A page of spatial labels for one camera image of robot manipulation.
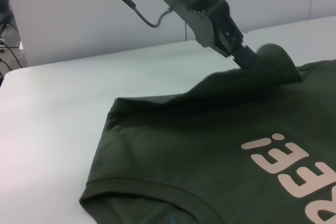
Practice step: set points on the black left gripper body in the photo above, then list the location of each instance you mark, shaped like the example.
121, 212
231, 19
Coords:
194, 16

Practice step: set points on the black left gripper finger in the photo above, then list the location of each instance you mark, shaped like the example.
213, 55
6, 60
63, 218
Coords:
244, 57
235, 37

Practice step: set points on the dark green FREE t-shirt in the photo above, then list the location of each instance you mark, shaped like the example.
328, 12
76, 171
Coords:
183, 142

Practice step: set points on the black equipment rack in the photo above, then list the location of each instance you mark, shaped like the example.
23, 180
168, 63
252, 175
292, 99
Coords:
5, 16

